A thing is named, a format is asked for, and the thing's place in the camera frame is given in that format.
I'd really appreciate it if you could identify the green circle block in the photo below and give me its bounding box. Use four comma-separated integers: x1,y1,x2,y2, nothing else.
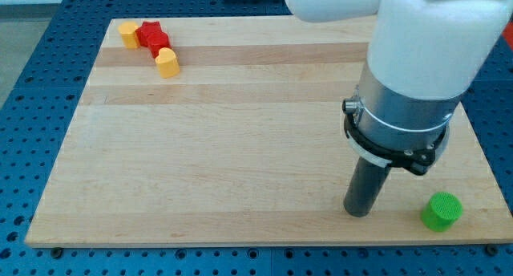
421,192,463,232

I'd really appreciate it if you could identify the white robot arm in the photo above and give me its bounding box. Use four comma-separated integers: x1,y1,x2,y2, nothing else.
285,0,512,151

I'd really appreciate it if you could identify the wooden board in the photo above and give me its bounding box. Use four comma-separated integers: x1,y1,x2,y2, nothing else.
25,16,512,248

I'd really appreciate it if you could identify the yellow heart block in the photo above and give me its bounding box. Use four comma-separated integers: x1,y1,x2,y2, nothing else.
155,47,180,79

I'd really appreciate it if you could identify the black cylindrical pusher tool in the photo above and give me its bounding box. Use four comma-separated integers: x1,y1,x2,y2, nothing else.
343,157,391,217

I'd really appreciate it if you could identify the red star block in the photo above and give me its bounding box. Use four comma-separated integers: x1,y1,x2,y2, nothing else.
135,21,162,47

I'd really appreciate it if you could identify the yellow pentagon block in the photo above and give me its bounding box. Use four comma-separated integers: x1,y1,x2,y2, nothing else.
118,21,140,49

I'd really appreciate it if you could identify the black clamp ring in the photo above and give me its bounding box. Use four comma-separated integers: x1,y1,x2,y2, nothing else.
341,96,450,177

